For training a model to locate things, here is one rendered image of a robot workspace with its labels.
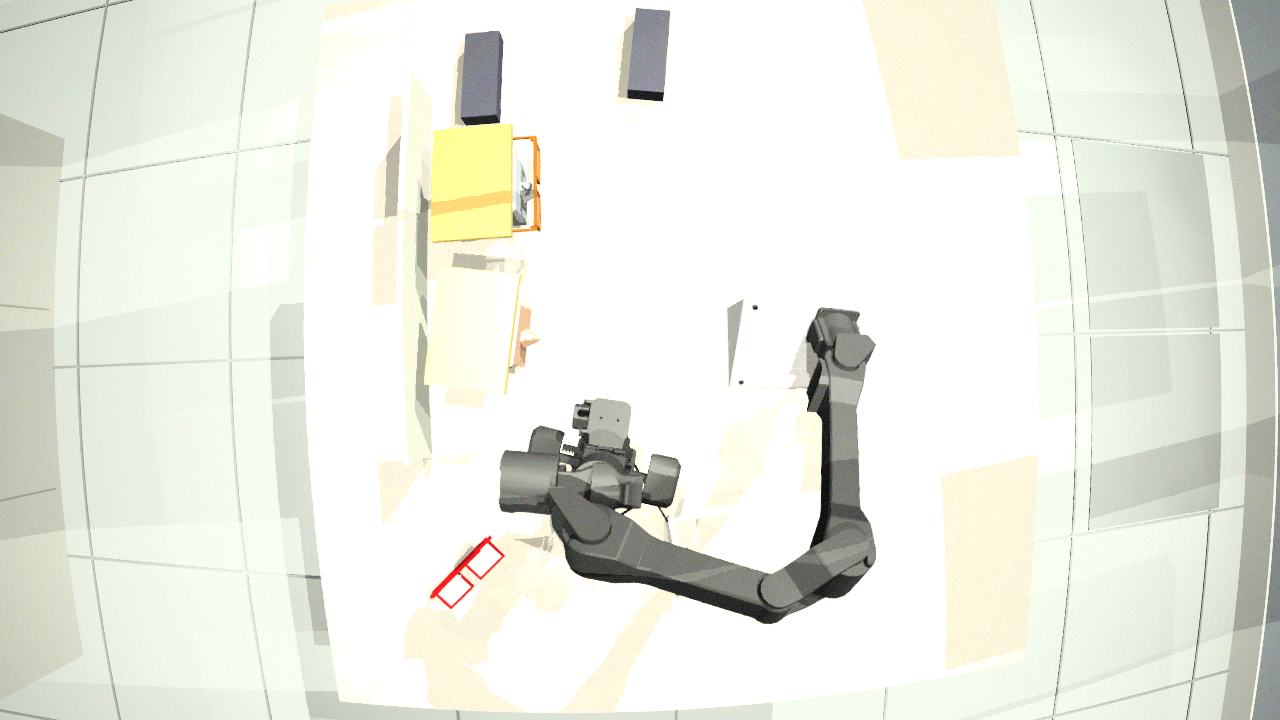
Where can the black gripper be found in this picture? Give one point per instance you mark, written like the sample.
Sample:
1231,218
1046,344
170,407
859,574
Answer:
660,481

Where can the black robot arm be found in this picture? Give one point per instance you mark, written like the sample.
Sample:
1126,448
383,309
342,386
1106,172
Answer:
604,545

